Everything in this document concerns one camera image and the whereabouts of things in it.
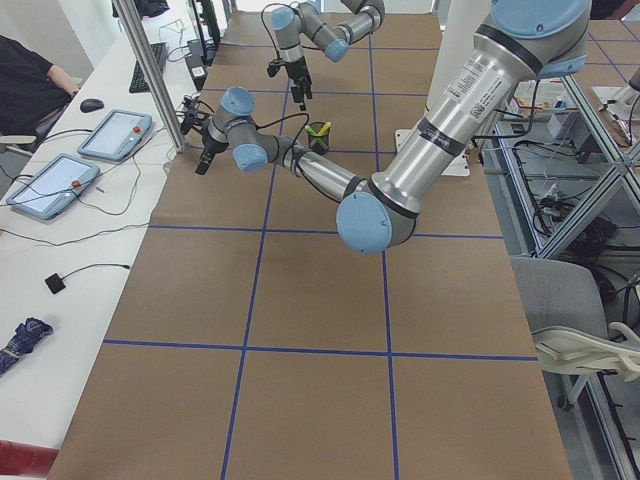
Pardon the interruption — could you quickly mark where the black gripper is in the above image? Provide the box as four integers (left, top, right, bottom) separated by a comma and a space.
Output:
285, 56, 313, 111
195, 132, 228, 175

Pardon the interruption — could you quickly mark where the seated person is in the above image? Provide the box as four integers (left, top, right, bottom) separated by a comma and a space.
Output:
1, 36, 79, 135

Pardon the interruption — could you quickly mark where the aluminium frame post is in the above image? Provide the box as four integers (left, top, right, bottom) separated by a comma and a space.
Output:
113, 0, 186, 153

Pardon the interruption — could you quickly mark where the teach pendant tablet near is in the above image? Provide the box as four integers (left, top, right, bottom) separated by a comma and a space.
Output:
6, 154, 101, 220

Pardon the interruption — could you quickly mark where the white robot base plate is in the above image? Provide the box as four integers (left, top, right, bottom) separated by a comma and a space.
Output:
393, 0, 472, 178

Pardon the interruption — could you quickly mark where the grey office chair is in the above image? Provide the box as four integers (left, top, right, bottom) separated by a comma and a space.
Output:
511, 256, 639, 411

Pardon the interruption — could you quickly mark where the small black puck device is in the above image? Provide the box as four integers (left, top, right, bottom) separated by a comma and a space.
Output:
44, 273, 66, 295

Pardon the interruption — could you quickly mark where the yellow pen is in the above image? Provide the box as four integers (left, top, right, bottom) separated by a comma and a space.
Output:
317, 121, 331, 136

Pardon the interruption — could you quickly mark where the black mesh pen cup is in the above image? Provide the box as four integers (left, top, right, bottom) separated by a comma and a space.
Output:
307, 121, 330, 155

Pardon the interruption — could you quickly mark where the teach pendant tablet far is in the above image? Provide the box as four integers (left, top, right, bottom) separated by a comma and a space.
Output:
77, 109, 153, 161

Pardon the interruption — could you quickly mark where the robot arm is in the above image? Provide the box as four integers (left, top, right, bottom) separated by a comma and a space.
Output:
196, 1, 591, 254
267, 1, 385, 111

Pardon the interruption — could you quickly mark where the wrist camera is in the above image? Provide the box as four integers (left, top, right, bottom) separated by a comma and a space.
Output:
266, 59, 285, 78
180, 109, 210, 135

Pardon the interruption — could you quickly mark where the brown table mat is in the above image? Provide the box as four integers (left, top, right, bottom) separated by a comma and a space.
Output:
48, 12, 576, 480

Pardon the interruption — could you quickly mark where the black computer mouse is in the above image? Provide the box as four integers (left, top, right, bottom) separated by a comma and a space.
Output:
80, 98, 104, 113

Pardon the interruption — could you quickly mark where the green pen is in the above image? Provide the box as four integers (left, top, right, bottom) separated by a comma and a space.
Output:
305, 125, 319, 138

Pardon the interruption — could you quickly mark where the teach pendant tablet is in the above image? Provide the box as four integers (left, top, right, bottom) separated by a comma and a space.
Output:
6, 154, 101, 220
77, 109, 153, 161

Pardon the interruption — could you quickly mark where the folded blue umbrella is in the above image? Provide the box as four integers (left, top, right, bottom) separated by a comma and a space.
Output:
1, 317, 54, 375

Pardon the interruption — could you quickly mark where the black keyboard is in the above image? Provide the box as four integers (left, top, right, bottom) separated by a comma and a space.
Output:
128, 42, 169, 95

